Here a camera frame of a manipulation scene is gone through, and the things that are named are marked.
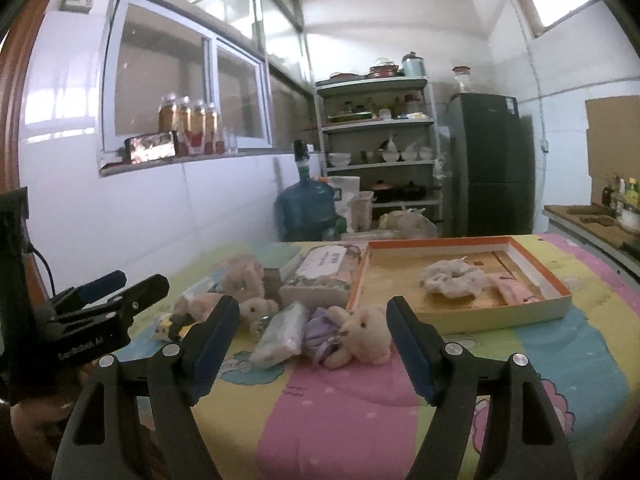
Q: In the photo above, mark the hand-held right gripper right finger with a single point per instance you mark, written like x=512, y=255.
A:
x=412, y=355

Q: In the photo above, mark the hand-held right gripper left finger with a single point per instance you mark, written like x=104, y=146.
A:
x=212, y=347

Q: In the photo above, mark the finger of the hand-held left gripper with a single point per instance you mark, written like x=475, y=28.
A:
x=145, y=290
x=102, y=284

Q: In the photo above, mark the small yellow black toy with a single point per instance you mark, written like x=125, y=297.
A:
x=167, y=329

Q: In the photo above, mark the teddy bear purple dress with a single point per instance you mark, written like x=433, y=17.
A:
x=362, y=335

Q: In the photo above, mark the clear plastic tissue packet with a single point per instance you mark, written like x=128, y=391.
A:
x=280, y=335

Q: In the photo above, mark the teddy bear pink dress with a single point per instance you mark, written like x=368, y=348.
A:
x=242, y=280

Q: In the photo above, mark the orange rimmed cardboard tray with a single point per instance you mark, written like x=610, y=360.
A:
x=395, y=280

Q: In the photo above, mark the pastel printed bedsheet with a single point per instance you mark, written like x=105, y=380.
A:
x=350, y=410

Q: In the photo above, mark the white fluffy scrunchie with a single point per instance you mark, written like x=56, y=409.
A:
x=452, y=280

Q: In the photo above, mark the pink cloth item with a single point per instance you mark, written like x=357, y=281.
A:
x=517, y=291

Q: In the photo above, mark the floral tissue box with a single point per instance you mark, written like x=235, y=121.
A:
x=320, y=272

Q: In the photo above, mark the plastic bag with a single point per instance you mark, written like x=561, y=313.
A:
x=407, y=225

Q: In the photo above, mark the smartphone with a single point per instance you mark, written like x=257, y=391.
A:
x=151, y=146

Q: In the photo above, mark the black wok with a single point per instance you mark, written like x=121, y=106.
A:
x=400, y=191

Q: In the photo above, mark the blue water jug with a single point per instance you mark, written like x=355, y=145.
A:
x=305, y=210

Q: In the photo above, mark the amber liquid glass bottle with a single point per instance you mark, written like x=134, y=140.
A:
x=213, y=130
x=184, y=127
x=198, y=127
x=168, y=115

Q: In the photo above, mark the small clear glass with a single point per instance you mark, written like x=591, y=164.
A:
x=231, y=141

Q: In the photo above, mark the white plastic bin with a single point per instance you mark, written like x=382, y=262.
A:
x=342, y=192

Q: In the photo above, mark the black water pump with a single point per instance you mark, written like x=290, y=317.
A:
x=301, y=157

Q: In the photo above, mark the dark refrigerator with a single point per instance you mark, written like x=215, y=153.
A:
x=490, y=165

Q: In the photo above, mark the stack of white bowls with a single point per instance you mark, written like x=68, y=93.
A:
x=339, y=159

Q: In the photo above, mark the kitchen counter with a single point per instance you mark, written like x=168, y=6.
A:
x=575, y=220

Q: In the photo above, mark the white metal shelf rack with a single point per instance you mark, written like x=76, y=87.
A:
x=377, y=125

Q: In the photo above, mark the white bowl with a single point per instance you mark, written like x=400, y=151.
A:
x=630, y=219

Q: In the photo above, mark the cluster of condiment bottles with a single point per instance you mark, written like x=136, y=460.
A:
x=625, y=192

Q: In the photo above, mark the glass jar red lid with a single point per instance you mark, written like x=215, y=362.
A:
x=463, y=82

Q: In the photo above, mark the red cooking pot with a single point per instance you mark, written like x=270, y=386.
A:
x=385, y=70

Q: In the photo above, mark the light blue jar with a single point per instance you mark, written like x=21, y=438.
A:
x=413, y=66

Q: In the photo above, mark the cardboard sheet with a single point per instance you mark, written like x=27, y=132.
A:
x=612, y=135

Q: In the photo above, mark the wooden door frame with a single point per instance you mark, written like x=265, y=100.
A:
x=25, y=60

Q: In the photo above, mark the sliding window frame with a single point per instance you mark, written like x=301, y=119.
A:
x=210, y=60

